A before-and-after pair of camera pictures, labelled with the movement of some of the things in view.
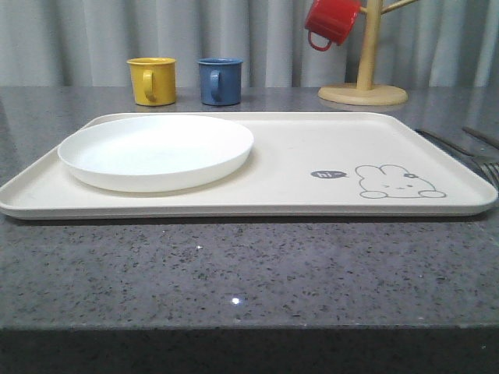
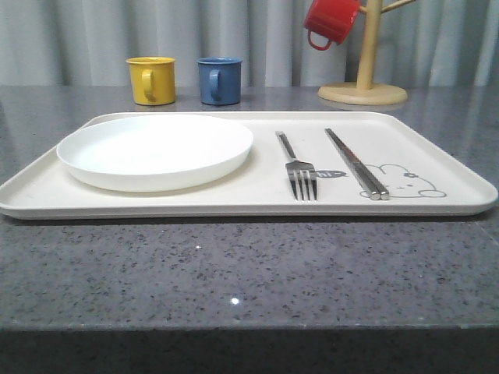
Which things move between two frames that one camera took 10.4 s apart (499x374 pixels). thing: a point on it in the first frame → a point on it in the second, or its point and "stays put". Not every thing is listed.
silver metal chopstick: x=495 y=143 → x=384 y=194
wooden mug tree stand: x=365 y=92 stays put
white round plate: x=154 y=153 stays put
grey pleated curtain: x=89 y=43 stays put
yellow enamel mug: x=153 y=80 stays put
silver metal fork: x=490 y=166 → x=302 y=174
